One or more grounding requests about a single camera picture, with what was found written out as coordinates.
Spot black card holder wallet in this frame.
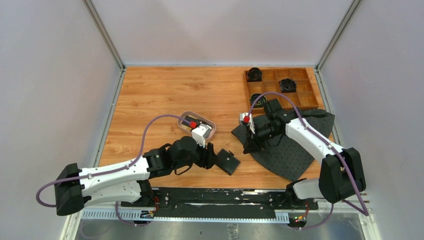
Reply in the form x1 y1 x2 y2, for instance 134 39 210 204
215 149 241 176

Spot dark grey dotted cloth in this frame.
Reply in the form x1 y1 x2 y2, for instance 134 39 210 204
250 109 335 182

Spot black VIP card in tray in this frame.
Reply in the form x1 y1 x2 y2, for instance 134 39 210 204
181 115 200 129

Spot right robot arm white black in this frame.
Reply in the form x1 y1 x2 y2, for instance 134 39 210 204
239 99 366 209

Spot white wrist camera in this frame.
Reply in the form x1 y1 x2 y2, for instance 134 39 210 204
191 123 212 148
239 112 256 135

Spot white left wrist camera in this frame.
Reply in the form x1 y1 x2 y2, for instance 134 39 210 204
191 123 212 148

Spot black rolled belt middle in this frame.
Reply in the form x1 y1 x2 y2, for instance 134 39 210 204
279 78 297 93

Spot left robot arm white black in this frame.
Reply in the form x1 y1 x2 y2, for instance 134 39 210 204
54 136 218 216

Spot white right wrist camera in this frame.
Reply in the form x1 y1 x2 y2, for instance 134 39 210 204
239 112 256 135

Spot black rolled belt top left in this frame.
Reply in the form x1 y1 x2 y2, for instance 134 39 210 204
246 67 263 83

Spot wooden compartment tray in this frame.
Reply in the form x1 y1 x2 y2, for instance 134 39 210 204
243 67 319 110

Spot black rolled belt green pattern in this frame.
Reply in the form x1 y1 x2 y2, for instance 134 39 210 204
249 93 267 109

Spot aluminium frame rail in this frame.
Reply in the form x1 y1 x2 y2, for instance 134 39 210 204
60 193 380 240

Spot pink oval card tray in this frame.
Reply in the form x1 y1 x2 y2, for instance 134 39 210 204
177 111 217 141

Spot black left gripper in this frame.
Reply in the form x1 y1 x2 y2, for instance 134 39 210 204
173 135 220 170

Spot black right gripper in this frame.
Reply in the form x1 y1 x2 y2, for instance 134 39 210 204
243 122 282 155

